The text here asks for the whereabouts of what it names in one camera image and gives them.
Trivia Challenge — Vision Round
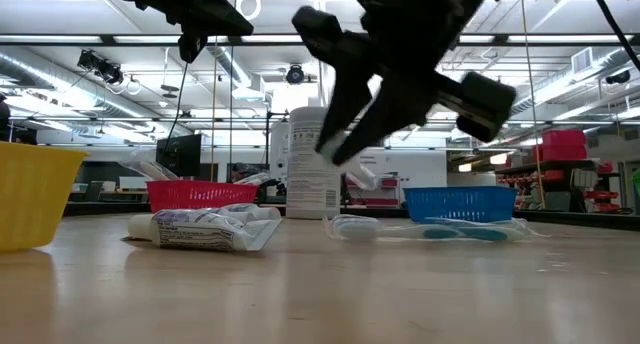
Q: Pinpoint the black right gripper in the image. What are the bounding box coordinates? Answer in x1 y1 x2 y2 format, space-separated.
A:
291 0 518 167

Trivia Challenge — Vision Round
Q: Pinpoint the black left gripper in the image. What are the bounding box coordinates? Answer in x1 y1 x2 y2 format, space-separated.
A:
107 0 255 64

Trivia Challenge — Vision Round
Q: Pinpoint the toothbrush with blue striped grip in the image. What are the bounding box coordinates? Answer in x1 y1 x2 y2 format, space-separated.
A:
323 213 544 244

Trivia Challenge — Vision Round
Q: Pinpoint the toothbrush with green bristles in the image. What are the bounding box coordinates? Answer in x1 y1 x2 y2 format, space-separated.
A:
118 156 182 182

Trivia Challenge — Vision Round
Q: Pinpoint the travel toothpaste tube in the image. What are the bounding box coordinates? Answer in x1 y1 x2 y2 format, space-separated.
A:
122 209 284 253

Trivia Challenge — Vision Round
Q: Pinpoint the white wipes canister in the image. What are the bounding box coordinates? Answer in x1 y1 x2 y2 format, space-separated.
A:
286 106 344 220

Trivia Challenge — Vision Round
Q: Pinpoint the long overhead light bar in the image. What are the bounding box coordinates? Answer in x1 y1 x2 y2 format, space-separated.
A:
0 32 636 48

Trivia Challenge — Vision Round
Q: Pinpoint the blue plastic basket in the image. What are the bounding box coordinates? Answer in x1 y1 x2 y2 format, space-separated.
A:
402 185 519 224

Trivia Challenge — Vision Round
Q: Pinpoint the black computer monitor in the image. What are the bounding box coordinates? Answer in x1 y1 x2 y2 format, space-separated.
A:
154 133 203 180

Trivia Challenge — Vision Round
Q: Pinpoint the red plastic basket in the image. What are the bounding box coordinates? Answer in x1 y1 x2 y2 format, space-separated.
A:
147 179 260 214

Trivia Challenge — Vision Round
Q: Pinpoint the dark shelf unit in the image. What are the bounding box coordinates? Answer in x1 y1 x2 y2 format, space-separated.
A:
494 158 640 215

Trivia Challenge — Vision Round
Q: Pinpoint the red storage bin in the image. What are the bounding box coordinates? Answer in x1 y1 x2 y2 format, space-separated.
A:
539 129 588 162

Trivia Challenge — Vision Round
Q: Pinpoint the yellow plastic basket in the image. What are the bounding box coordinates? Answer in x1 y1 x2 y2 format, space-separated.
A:
0 141 91 253

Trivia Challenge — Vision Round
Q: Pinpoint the white cable ring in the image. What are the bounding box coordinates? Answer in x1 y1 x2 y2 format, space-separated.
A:
234 0 262 22

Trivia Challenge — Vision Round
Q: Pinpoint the silver air duct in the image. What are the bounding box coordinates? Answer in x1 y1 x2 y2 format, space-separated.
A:
204 43 266 103

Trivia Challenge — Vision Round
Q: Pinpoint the black ceiling camera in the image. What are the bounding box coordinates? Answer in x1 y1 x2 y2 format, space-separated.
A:
285 63 306 85
76 48 125 86

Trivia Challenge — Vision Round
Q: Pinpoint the hanging black cable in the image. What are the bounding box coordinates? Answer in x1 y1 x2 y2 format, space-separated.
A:
163 61 190 141

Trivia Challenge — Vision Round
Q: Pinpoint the yellow hanging cord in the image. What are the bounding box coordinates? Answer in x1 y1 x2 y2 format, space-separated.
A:
518 0 547 210

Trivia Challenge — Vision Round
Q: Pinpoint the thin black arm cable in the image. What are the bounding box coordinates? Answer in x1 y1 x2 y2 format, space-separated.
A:
587 0 640 73

